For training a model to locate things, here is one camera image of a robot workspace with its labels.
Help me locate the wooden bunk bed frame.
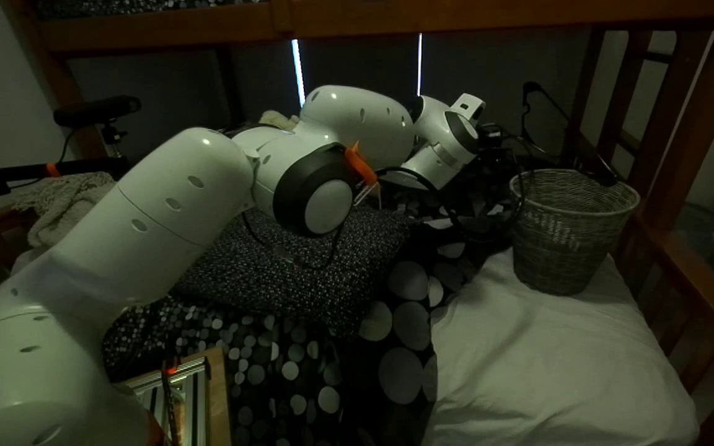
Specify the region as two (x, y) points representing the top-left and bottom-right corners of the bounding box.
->
(0, 0), (714, 446)

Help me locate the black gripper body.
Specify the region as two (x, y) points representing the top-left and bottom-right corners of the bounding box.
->
(476, 123), (531, 173)

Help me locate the black duvet with large dots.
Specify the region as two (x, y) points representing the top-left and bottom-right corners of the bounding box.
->
(100, 147), (540, 446)

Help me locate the white bed mattress sheet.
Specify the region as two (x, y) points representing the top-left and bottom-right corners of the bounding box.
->
(420, 246), (701, 446)

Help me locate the white fluffy toy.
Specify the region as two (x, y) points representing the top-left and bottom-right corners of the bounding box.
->
(256, 106), (302, 135)

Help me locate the wooden framed crate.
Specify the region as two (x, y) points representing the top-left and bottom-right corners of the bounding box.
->
(119, 346), (234, 446)

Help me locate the woven wicker basket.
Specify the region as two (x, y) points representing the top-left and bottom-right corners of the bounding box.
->
(509, 166), (643, 298)

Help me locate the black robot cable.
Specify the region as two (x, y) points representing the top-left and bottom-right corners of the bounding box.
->
(323, 158), (468, 269)

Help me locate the beige crumpled towel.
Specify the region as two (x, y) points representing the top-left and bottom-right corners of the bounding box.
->
(5, 171), (121, 256)

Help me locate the black bar with orange band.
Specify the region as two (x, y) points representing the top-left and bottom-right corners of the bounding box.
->
(0, 156), (131, 208)

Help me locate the orange cable clip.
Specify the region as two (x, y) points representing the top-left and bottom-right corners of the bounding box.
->
(340, 142), (381, 188)

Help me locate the window with dark blind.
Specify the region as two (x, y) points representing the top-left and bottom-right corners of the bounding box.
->
(287, 33), (430, 147)

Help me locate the black pillow with small dots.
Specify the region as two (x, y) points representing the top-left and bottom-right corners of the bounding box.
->
(168, 202), (414, 343)

